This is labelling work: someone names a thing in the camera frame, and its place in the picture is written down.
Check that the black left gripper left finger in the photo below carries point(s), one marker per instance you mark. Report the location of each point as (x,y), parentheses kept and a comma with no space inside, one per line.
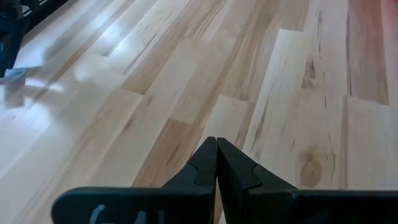
(155,205)

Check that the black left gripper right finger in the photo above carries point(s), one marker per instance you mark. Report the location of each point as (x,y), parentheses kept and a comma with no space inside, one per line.
(295,205)

